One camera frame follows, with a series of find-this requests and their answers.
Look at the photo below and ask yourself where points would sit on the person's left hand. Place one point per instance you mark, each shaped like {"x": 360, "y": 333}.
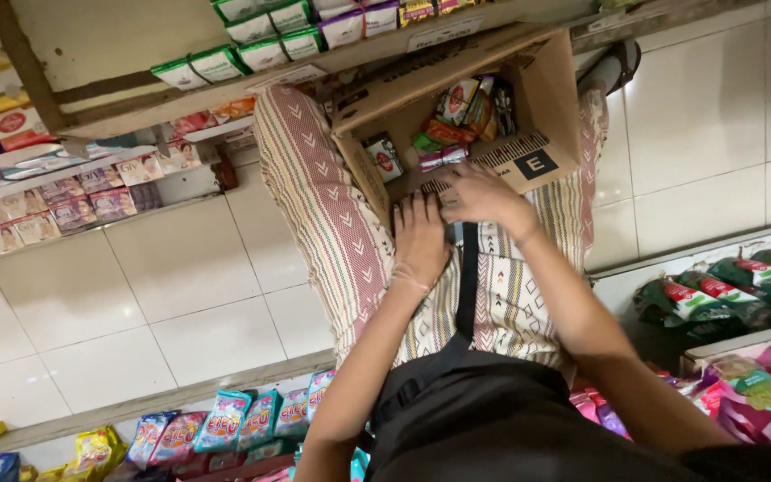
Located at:
{"x": 420, "y": 244}

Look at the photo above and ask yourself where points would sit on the person's right hand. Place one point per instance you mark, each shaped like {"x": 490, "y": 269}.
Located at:
{"x": 492, "y": 201}

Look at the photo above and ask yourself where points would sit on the person's left fingers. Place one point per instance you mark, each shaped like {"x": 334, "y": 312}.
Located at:
{"x": 417, "y": 206}

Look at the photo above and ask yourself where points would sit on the person's right fingers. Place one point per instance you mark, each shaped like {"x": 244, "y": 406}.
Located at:
{"x": 467, "y": 191}

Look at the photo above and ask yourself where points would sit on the brown cardboard box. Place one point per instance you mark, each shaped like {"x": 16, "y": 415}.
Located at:
{"x": 546, "y": 87}

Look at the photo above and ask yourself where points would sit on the pink white packet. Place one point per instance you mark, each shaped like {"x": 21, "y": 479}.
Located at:
{"x": 444, "y": 156}

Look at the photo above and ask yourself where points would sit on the white soap packet red label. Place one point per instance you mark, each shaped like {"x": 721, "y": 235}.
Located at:
{"x": 383, "y": 158}

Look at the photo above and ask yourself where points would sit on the orange packet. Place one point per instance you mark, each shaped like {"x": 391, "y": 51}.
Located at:
{"x": 447, "y": 131}

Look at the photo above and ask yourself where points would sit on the green packet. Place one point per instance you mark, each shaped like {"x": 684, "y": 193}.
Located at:
{"x": 425, "y": 142}

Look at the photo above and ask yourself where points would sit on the brown packet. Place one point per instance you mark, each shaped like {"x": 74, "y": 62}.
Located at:
{"x": 483, "y": 115}

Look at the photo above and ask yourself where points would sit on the person's patterned trousers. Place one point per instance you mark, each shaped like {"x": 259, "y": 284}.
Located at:
{"x": 332, "y": 221}

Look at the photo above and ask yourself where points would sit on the white red snack packet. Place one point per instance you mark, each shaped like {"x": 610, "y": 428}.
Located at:
{"x": 459, "y": 100}

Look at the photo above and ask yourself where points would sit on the dark glossy packet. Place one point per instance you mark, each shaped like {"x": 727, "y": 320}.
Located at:
{"x": 504, "y": 107}

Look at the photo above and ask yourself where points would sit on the person's foot in black sandal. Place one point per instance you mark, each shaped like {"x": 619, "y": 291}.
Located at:
{"x": 608, "y": 67}

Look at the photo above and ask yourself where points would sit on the shelf of green and pink bags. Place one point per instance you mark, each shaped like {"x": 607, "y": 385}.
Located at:
{"x": 727, "y": 314}

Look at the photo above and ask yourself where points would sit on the wooden shelf rack of soaps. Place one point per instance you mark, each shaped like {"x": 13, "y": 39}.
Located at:
{"x": 124, "y": 47}

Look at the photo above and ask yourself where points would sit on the shelf of detergent sachets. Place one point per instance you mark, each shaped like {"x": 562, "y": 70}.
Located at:
{"x": 178, "y": 438}

